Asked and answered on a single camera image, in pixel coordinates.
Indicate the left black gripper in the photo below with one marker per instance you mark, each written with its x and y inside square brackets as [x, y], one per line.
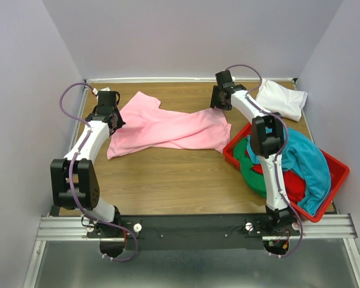
[120, 122]

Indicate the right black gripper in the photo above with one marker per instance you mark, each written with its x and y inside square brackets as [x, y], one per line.
[214, 102]

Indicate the pink t shirt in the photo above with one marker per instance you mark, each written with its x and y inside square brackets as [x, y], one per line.
[149, 126]

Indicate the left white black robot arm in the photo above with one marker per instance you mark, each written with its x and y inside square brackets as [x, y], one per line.
[73, 176]

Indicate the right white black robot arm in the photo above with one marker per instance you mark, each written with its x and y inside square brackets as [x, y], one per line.
[267, 140]

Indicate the folded white t shirt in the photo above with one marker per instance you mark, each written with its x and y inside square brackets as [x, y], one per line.
[276, 98]

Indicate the green t shirt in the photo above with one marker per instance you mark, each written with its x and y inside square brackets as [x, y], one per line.
[250, 167]

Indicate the blue t shirt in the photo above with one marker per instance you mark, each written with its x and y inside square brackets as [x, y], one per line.
[306, 160]

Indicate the red t shirt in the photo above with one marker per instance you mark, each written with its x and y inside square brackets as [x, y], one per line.
[295, 185]

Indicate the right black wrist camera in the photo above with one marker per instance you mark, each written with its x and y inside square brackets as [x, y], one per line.
[224, 79]

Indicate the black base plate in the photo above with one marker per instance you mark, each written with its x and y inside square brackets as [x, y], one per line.
[195, 232]

